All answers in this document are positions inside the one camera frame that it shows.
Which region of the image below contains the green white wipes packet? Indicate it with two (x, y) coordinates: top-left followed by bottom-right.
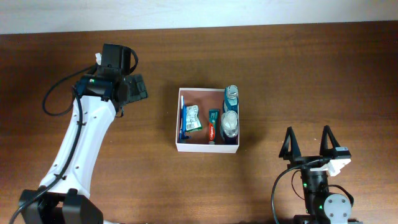
(185, 105), (202, 133)

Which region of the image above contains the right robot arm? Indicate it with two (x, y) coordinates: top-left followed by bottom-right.
(271, 125), (354, 223)

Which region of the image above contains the blue mouthwash bottle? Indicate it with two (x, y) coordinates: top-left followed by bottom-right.
(223, 85), (239, 113)

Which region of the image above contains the Colgate toothpaste tube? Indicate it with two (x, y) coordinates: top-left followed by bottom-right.
(208, 109), (220, 145)

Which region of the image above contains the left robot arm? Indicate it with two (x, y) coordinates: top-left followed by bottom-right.
(9, 44), (148, 223)

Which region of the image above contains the clear purple sanitizer bottle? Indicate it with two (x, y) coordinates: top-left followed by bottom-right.
(220, 111), (239, 145)

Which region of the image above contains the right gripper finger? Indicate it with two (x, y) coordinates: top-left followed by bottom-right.
(279, 126), (301, 162)
(320, 125), (340, 157)

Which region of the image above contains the blue white toothbrush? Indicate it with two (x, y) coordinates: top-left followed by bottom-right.
(178, 95), (185, 142)

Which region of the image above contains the blue disposable razor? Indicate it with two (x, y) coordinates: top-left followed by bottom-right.
(178, 105), (190, 143)

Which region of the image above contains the white cardboard box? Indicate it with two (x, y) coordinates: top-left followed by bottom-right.
(175, 88), (240, 154)

